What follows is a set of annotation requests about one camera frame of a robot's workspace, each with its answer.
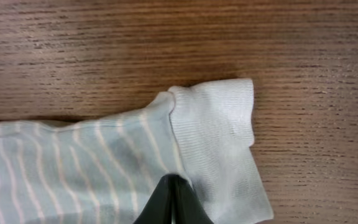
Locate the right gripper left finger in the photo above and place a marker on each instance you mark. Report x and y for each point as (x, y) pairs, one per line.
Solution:
(158, 209)

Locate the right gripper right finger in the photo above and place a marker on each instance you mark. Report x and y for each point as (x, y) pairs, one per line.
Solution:
(186, 206)

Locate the light blue striped baby pants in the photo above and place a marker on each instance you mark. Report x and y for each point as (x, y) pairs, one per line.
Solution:
(105, 170)

